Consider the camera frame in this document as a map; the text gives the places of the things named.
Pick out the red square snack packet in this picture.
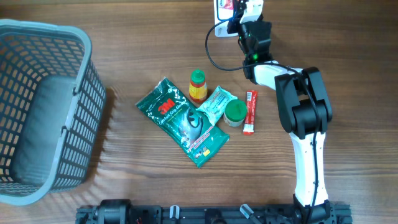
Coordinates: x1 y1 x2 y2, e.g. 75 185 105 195
217 0 233 10

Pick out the green 3M gloves packet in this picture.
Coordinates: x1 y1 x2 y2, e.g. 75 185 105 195
136 78 229 168

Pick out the right black cable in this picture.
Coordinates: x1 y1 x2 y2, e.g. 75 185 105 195
205 9 321 223

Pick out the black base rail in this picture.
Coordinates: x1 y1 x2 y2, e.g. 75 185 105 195
75 203 353 224

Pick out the red stick sachet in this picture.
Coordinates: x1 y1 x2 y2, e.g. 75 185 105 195
243 90 258 135

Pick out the white teal tissue packet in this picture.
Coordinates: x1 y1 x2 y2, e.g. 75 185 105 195
197 86 238 126

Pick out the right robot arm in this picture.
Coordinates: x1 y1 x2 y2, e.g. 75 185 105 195
227 11 336 223

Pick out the sriracha chilli sauce bottle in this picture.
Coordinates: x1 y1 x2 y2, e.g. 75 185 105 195
189 70 208 103

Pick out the white barcode scanner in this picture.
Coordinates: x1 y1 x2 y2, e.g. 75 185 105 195
213 0 238 38

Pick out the green lid glass jar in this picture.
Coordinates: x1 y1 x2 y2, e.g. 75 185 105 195
223 99 248 127

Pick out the grey plastic mesh basket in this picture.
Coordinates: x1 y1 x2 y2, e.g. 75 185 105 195
1 19 106 206

